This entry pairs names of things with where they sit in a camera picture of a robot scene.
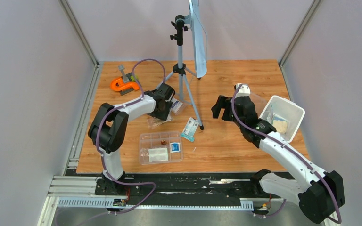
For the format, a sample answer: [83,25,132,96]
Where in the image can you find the cotton swab bag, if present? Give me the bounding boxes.
[147,116,173,129]

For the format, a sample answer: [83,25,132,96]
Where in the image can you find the clear compartment tray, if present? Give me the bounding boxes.
[139,131,183,165]

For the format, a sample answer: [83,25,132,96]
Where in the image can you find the blue square alcohol pad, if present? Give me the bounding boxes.
[170,142,181,153]

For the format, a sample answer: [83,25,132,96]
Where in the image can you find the white gauze pad packet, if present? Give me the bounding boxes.
[148,147,168,162]

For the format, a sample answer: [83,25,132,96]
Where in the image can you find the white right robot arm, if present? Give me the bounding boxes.
[211,95,345,224]

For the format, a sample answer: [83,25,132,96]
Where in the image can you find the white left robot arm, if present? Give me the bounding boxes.
[88,83,175,194]

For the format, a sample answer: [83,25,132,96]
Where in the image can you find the clear plastic lid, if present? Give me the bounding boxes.
[250,92,268,115]

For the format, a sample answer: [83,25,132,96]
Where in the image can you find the white boxed gauze pack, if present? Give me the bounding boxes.
[171,97,183,114]

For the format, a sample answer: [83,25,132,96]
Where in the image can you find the orange grey toy fixture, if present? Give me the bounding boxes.
[110,65,140,96]

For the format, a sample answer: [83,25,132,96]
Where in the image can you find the white plastic box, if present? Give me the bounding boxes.
[260,95,305,143]

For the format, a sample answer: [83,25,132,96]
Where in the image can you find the long white teal packet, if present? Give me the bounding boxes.
[181,117,199,143]

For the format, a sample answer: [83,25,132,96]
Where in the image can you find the white tablet panel on tripod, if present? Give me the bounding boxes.
[189,0,207,79]

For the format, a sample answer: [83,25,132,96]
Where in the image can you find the grey tripod stand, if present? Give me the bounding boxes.
[157,15,204,130]

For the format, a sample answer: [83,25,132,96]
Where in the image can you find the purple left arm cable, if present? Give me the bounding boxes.
[51,58,167,226]

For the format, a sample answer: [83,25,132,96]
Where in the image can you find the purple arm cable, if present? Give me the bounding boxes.
[230,83,342,225]
[51,58,167,226]

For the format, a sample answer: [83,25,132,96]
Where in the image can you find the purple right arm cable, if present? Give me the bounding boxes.
[230,83,342,225]

